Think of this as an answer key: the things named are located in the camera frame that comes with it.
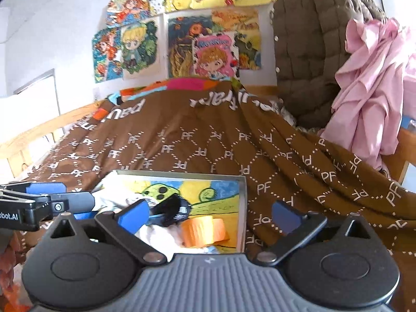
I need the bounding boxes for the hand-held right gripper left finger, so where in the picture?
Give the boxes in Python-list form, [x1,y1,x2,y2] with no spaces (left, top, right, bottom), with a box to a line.
[52,199,168,265]

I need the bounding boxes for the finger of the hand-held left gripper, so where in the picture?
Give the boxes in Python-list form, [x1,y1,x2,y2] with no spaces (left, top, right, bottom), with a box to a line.
[49,191,99,222]
[0,182,67,202]

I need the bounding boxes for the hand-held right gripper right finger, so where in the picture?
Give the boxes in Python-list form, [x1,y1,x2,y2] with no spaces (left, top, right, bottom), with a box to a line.
[252,199,369,265]

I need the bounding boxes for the black sock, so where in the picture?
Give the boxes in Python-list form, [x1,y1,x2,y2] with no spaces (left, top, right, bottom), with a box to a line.
[148,193,192,228]

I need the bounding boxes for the orange soft cup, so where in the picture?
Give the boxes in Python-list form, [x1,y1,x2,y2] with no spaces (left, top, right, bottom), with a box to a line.
[180,216,233,248]

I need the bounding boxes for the metal tray with cartoon picture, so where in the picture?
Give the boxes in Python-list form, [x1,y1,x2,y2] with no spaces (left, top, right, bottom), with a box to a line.
[93,170,248,255]

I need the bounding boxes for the brown printed blanket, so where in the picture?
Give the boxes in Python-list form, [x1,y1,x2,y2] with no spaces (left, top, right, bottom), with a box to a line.
[0,86,416,312]

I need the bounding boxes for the pink cloth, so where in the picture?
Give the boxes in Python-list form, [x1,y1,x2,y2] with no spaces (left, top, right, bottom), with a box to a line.
[320,18,416,171]

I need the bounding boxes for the brown quilted jacket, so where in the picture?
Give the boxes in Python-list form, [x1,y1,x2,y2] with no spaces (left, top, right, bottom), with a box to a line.
[271,0,395,127]

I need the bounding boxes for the white window frame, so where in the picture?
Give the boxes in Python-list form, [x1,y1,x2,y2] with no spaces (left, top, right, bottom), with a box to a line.
[0,68,61,119]

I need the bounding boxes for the colourful wall posters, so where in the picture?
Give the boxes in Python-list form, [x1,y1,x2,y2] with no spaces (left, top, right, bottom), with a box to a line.
[92,0,283,84]

